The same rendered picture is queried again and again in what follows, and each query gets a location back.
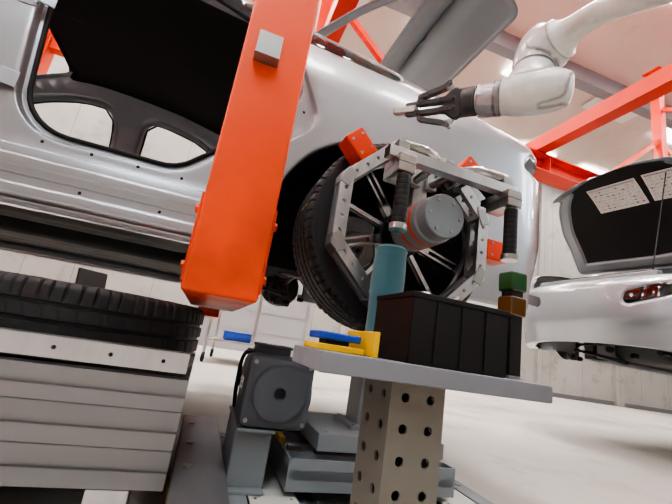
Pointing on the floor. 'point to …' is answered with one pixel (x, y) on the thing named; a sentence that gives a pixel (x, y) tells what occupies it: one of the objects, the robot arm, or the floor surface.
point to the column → (398, 444)
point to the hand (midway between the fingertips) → (405, 110)
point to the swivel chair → (91, 278)
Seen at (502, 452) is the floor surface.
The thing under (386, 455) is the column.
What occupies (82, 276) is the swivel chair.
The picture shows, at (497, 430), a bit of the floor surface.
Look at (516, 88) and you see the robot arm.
